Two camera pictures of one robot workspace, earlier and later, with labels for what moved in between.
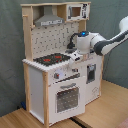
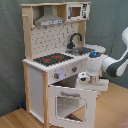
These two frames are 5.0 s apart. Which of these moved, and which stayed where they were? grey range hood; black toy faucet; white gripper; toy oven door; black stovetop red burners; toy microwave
Moved: toy oven door; white gripper
Stayed: toy microwave; black toy faucet; black stovetop red burners; grey range hood
